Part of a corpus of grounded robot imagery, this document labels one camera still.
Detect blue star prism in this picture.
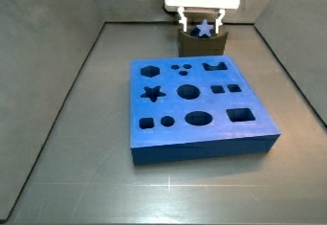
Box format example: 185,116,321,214
190,20,213,38

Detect blue shape sorter block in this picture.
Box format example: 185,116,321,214
130,56,281,165

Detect dark grey curved fixture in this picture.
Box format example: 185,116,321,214
177,30,228,56

